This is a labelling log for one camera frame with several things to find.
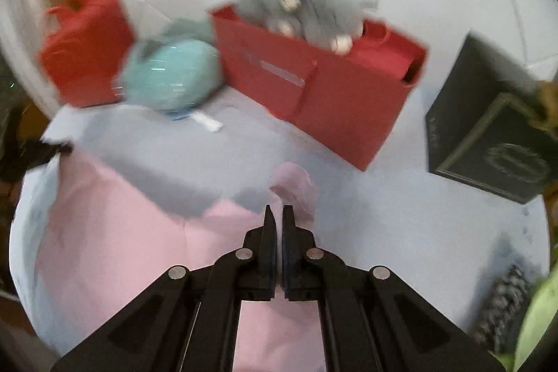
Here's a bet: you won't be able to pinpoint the teal plush toy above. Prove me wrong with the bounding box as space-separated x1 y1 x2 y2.
117 20 224 115

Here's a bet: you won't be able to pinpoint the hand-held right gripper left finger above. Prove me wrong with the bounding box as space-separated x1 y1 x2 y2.
51 205 277 372

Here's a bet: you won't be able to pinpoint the pink garment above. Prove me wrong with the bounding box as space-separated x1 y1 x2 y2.
35 152 327 372

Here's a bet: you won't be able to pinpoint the green cloth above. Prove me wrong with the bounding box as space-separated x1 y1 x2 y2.
512 259 558 372

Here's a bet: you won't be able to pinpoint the grey plush toy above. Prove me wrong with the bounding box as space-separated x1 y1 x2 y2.
235 0 371 54

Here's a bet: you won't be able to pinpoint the black box with gold print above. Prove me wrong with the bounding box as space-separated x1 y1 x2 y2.
425 31 552 205

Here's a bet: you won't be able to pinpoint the light blue bed sheet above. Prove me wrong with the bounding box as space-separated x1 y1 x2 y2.
9 86 551 359

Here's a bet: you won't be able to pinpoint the black and white patterned cloth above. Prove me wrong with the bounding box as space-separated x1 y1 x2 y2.
473 263 535 353

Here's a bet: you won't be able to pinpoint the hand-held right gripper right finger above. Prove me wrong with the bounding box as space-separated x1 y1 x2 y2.
282 205 506 372

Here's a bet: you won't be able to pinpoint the small red bag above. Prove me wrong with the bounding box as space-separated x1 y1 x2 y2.
38 0 136 108

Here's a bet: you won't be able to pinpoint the large red paper bag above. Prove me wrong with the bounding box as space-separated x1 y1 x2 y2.
208 4 429 172

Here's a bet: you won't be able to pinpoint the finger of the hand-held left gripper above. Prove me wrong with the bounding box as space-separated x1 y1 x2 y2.
0 139 74 181

